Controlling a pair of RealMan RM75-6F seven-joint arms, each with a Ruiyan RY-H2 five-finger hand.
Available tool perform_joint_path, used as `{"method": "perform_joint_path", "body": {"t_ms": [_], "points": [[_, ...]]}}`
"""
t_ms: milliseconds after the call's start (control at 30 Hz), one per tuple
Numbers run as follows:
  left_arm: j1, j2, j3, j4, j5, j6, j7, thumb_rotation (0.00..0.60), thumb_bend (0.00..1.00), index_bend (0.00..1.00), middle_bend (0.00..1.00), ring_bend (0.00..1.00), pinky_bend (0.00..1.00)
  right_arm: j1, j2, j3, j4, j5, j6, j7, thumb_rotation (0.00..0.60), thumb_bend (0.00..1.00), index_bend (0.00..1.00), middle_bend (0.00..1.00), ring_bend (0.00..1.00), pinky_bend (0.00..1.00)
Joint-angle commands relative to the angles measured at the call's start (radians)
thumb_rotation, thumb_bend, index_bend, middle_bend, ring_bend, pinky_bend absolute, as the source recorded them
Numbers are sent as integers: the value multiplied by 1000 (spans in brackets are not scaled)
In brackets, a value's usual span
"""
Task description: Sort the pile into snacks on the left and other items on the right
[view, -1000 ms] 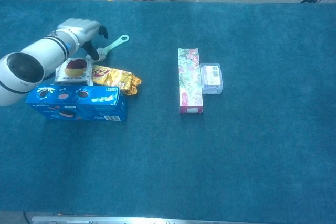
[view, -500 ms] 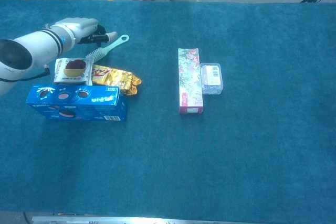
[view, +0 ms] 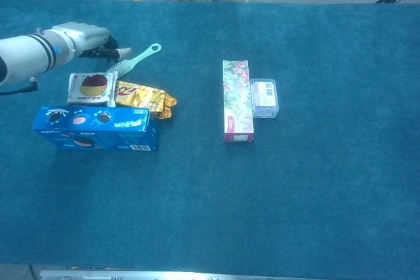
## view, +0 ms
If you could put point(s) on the clear plastic box purple contents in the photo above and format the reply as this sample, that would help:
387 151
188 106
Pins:
264 98

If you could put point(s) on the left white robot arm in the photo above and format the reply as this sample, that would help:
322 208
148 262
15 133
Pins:
26 57

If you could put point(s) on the gold foil snack packet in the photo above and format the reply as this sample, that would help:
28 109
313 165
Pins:
144 96

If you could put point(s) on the blue Oreo cookie box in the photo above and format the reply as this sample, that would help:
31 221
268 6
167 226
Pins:
98 129

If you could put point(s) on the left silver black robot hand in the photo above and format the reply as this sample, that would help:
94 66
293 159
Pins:
88 35

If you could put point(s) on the white snack pouch red picture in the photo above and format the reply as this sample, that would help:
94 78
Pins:
92 90

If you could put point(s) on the aluminium rail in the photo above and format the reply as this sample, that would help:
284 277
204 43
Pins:
164 275

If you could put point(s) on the long floral print box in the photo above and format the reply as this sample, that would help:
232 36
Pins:
238 103

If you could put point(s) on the teal felt table cover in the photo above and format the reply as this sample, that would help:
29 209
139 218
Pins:
328 178

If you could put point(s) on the mint green plastic brush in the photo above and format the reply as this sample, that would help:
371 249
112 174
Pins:
131 62

